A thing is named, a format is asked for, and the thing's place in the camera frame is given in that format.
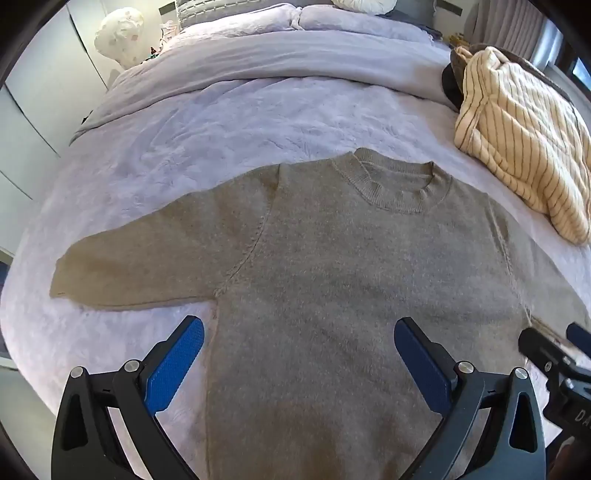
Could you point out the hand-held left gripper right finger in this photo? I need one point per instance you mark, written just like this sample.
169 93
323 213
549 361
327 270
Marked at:
420 374

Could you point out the white round cushion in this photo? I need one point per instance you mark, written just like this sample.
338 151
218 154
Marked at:
364 4

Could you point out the grey curtain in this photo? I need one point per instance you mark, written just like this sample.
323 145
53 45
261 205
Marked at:
508 23

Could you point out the cream striped garment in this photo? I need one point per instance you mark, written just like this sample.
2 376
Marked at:
517 129

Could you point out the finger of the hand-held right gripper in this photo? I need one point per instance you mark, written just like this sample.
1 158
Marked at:
538 346
579 334

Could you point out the grey-brown knit sweater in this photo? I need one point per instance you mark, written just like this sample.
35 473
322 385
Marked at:
323 277

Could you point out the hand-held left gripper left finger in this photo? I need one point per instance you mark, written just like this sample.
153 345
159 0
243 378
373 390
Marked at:
178 364

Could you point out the dark brown cloth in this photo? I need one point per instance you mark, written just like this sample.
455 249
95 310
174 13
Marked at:
450 85

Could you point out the lavender plush bed sheet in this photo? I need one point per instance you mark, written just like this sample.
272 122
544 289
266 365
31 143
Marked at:
231 120

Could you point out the white wardrobe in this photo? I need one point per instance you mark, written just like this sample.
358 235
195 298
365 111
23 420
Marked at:
41 92

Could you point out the white plush toy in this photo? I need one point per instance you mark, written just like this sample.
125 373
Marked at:
120 39

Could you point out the grey striped pillow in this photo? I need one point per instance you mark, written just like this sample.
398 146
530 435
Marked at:
207 9

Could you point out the lavender duvet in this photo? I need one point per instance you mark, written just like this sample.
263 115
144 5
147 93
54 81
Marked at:
277 50

